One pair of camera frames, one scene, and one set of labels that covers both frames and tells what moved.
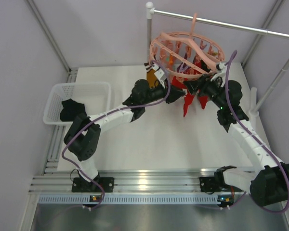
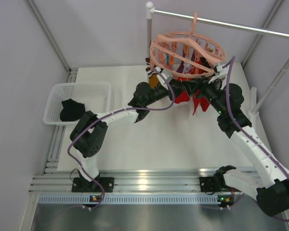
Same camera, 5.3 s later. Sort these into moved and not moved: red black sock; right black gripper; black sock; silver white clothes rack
Moved: red black sock
Not moved: silver white clothes rack; black sock; right black gripper
